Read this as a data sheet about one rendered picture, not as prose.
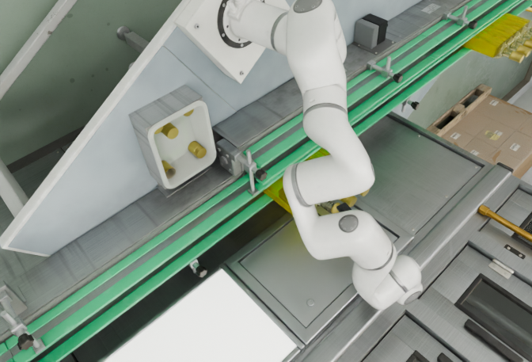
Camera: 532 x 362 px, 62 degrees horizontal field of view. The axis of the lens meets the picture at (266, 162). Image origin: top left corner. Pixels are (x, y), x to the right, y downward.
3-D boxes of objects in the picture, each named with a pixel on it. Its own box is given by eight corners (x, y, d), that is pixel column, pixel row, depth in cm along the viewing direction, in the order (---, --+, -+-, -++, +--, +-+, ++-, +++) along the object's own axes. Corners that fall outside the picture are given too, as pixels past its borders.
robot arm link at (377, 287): (375, 222, 92) (404, 259, 107) (328, 261, 93) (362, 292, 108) (400, 250, 86) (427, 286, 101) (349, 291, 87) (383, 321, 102)
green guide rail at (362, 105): (245, 171, 131) (263, 185, 127) (245, 169, 131) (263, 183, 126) (525, -21, 208) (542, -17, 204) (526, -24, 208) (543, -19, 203)
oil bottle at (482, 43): (451, 42, 188) (516, 67, 173) (454, 30, 184) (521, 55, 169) (458, 37, 191) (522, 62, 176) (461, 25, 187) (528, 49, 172)
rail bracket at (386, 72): (363, 69, 150) (396, 85, 143) (366, 50, 145) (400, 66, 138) (370, 64, 152) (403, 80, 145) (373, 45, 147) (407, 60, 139)
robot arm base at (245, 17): (206, 13, 102) (249, 30, 93) (237, -30, 103) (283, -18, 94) (241, 51, 115) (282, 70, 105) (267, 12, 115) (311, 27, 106)
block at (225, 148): (218, 165, 133) (233, 178, 129) (214, 142, 126) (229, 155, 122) (227, 160, 134) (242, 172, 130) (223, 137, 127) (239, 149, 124)
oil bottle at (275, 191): (252, 184, 139) (301, 223, 127) (251, 172, 135) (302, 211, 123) (266, 175, 141) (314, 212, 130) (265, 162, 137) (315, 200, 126)
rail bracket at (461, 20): (439, 19, 170) (471, 31, 163) (443, 1, 165) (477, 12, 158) (445, 15, 172) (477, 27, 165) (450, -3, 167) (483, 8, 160)
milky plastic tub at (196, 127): (150, 176, 124) (167, 192, 119) (128, 115, 108) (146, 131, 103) (200, 146, 132) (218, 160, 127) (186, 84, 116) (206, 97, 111)
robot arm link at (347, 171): (283, 115, 84) (281, 181, 76) (351, 93, 78) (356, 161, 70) (314, 150, 94) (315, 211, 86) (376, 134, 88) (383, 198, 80)
